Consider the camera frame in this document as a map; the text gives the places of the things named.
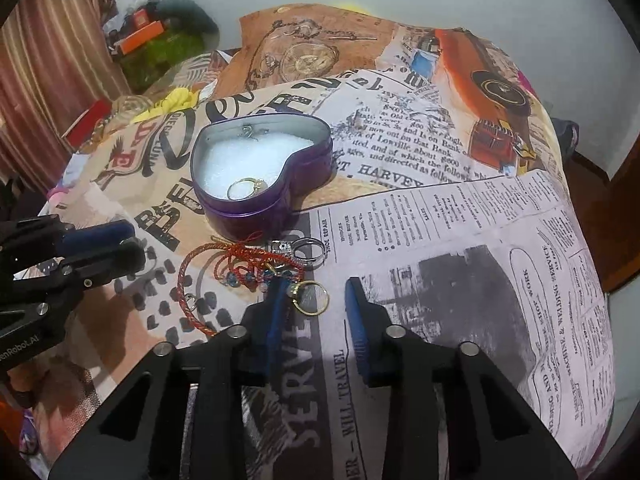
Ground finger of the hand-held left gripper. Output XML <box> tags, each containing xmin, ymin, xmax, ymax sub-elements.
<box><xmin>0</xmin><ymin>215</ymin><xmax>137</xmax><ymax>262</ymax></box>
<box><xmin>0</xmin><ymin>239</ymin><xmax>147</xmax><ymax>319</ymax></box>

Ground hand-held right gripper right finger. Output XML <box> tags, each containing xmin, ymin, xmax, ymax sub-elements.
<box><xmin>344</xmin><ymin>276</ymin><xmax>578</xmax><ymax>480</ymax></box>

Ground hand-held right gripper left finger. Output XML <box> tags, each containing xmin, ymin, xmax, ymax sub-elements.
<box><xmin>47</xmin><ymin>279</ymin><xmax>292</xmax><ymax>480</ymax></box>

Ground gold ring with stone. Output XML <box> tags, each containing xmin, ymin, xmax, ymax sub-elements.
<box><xmin>227</xmin><ymin>177</ymin><xmax>266</xmax><ymax>201</ymax></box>
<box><xmin>289</xmin><ymin>281</ymin><xmax>331</xmax><ymax>317</ymax></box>

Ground purple heart-shaped tin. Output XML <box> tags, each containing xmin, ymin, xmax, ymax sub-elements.
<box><xmin>190</xmin><ymin>114</ymin><xmax>333</xmax><ymax>239</ymax></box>

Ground red box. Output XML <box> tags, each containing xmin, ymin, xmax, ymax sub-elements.
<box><xmin>62</xmin><ymin>100</ymin><xmax>114</xmax><ymax>149</ymax></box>

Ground printed blanket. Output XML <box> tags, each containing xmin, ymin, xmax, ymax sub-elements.
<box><xmin>37</xmin><ymin>2</ymin><xmax>617</xmax><ymax>480</ymax></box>

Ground white foam pad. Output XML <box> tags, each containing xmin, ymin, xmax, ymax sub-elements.
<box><xmin>200</xmin><ymin>130</ymin><xmax>316</xmax><ymax>202</ymax></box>

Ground yellow cloth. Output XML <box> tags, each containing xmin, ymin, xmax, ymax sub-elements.
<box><xmin>135</xmin><ymin>87</ymin><xmax>202</xmax><ymax>122</ymax></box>

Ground striped brown curtain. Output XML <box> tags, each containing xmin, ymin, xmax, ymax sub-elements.
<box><xmin>0</xmin><ymin>0</ymin><xmax>132</xmax><ymax>172</ymax></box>

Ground orange box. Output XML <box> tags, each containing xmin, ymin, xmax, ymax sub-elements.
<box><xmin>112</xmin><ymin>20</ymin><xmax>166</xmax><ymax>56</ymax></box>

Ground dark green bag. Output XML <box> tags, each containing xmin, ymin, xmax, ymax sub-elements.
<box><xmin>115</xmin><ymin>0</ymin><xmax>221</xmax><ymax>94</ymax></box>

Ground blue cloth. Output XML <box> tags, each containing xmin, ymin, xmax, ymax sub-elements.
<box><xmin>552</xmin><ymin>117</ymin><xmax>581</xmax><ymax>162</ymax></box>

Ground red string bracelet blue beads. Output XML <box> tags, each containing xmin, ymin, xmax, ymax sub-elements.
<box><xmin>210</xmin><ymin>231</ymin><xmax>306</xmax><ymax>292</ymax></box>

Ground red gold braided bracelet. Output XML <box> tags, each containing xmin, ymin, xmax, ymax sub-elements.
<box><xmin>177</xmin><ymin>242</ymin><xmax>237</xmax><ymax>337</ymax></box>

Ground plain silver ring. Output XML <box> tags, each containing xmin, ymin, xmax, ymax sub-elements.
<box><xmin>291</xmin><ymin>237</ymin><xmax>329</xmax><ymax>267</ymax></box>

